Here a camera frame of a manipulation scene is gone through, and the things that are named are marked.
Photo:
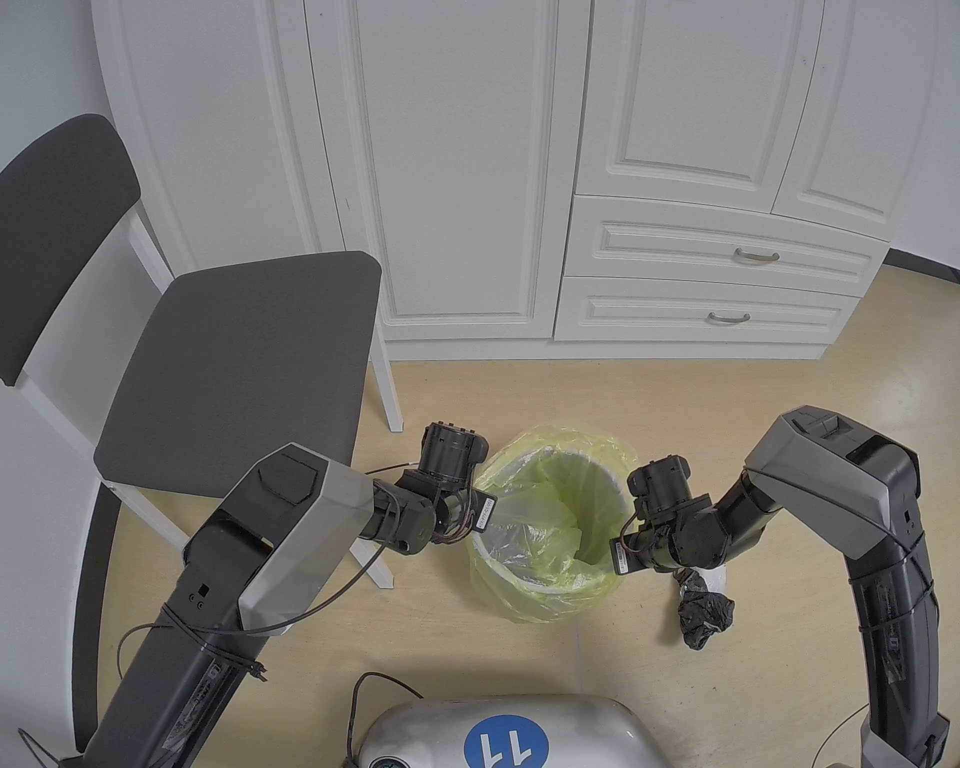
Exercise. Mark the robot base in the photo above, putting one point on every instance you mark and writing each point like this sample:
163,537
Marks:
435,731

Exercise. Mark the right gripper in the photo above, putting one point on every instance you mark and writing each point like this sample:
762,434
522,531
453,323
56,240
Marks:
649,547

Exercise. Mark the grey and white chair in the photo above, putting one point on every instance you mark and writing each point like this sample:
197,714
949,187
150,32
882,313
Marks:
247,360

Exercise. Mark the white trash bin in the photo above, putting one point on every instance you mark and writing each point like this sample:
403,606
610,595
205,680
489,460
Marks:
604,465

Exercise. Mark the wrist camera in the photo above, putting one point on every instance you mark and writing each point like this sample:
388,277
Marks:
450,454
661,487

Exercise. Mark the crumpled black plastic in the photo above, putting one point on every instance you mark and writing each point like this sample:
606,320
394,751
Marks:
701,611

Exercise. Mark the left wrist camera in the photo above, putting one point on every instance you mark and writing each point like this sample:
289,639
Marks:
450,454

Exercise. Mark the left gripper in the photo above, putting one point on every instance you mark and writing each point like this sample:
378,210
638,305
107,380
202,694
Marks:
465,514

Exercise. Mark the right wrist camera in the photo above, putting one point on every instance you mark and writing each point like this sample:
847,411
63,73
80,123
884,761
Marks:
661,487

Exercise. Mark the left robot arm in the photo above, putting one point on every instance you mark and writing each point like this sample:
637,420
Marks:
285,517

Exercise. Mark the yellow plastic bag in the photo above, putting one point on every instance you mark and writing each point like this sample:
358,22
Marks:
555,495

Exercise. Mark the white wardrobe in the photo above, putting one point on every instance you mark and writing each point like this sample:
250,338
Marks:
465,165

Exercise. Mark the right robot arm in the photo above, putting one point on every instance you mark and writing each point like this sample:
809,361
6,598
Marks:
825,465

